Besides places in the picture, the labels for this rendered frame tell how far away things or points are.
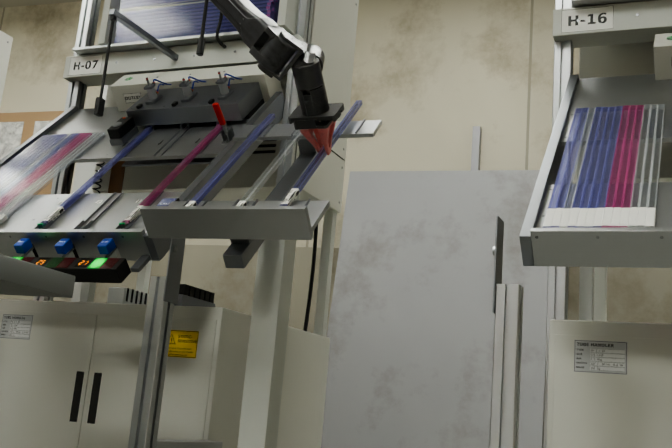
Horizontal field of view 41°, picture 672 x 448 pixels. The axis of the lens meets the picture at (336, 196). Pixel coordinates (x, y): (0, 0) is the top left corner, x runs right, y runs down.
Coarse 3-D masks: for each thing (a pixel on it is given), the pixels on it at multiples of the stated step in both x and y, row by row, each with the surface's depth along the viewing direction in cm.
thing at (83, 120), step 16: (80, 112) 263; (112, 112) 257; (256, 112) 233; (64, 128) 254; (80, 128) 251; (96, 128) 248; (144, 128) 240; (160, 128) 238; (176, 128) 235; (192, 128) 233; (208, 128) 230; (240, 128) 226; (96, 144) 238; (144, 144) 230; (160, 144) 228; (176, 144) 226; (192, 144) 223; (208, 144) 221; (224, 144) 219; (80, 160) 231; (96, 160) 229; (128, 160) 226; (144, 160) 232; (160, 160) 230; (176, 160) 227; (192, 160) 225; (208, 160) 223
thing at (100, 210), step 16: (144, 192) 204; (176, 192) 201; (32, 208) 210; (48, 208) 208; (80, 208) 204; (96, 208) 203; (112, 208) 201; (128, 208) 199; (16, 224) 204; (32, 224) 202; (48, 224) 199; (64, 224) 199; (80, 224) 196; (96, 224) 195; (112, 224) 194; (128, 224) 190
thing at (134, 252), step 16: (0, 240) 199; (16, 240) 197; (32, 240) 195; (48, 240) 193; (80, 240) 190; (96, 240) 188; (128, 240) 185; (144, 240) 184; (16, 256) 200; (32, 256) 198; (48, 256) 196; (80, 256) 193; (96, 256) 191; (112, 256) 189; (128, 256) 188
